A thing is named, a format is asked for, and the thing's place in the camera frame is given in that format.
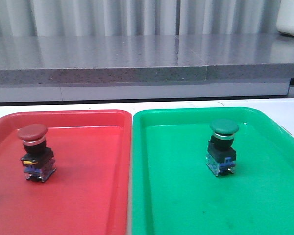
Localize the green mushroom push button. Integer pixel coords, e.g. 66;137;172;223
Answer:
206;119;239;177

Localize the red mushroom push button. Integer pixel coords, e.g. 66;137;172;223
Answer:
17;124;56;183

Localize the green plastic tray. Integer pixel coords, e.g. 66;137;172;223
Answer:
132;107;294;235

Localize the red plastic tray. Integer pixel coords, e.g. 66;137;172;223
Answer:
0;110;132;235

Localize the grey stone counter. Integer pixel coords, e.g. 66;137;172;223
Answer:
0;33;294;103

